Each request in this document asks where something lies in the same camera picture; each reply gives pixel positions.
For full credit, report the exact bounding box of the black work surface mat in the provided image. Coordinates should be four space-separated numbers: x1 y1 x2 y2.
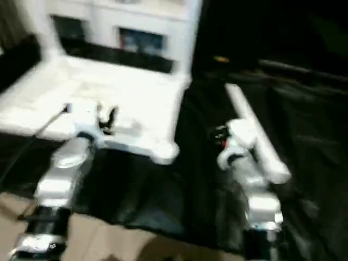
0 34 348 256

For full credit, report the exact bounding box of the white plastic table leg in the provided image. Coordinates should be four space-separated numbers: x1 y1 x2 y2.
173 0 202 80
38 0 64 64
224 82 292 185

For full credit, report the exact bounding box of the white glass door cabinet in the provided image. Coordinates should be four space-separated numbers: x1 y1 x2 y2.
48 0 191 74

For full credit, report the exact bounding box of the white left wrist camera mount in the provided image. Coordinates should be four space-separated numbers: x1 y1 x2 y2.
67 101 106 148

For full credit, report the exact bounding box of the white plastic table top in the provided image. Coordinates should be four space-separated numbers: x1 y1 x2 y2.
0 53 191 166

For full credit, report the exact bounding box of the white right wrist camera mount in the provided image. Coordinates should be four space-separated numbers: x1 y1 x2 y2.
216 119 259 171

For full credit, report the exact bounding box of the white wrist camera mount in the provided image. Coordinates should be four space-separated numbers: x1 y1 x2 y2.
216 119 259 171
67 101 106 148

